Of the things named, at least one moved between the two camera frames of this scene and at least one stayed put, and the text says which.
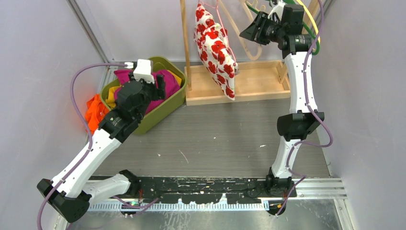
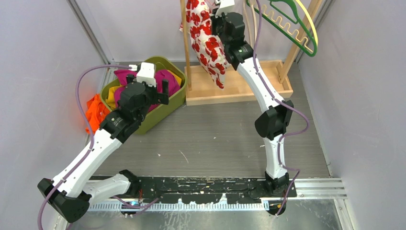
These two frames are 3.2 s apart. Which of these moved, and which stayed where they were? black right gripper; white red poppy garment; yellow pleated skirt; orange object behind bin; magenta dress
Moved: black right gripper; white red poppy garment
Stayed: yellow pleated skirt; magenta dress; orange object behind bin
